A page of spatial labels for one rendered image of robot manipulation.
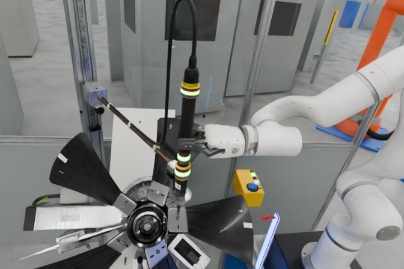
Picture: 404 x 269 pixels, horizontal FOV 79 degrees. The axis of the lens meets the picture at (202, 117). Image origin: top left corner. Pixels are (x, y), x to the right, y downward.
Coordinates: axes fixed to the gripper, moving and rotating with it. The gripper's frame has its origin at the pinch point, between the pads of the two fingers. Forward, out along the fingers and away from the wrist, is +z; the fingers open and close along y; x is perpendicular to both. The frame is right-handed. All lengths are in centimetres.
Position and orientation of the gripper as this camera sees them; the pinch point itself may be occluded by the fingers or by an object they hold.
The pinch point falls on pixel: (186, 139)
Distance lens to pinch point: 65.4
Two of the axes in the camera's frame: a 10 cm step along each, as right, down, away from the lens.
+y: -1.3, -5.0, 8.6
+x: 1.1, -8.7, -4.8
